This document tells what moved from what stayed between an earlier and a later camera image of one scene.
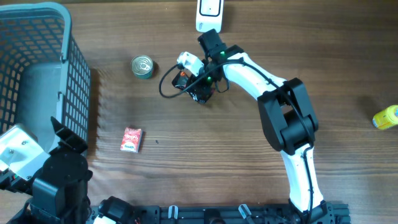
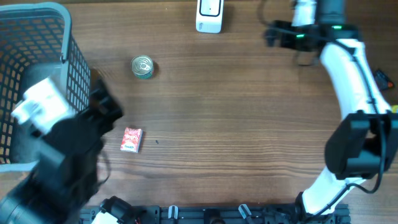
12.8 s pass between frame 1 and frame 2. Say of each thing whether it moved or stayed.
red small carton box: stayed
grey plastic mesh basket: stayed
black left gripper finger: moved
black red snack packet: moved
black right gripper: moved
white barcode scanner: stayed
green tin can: stayed
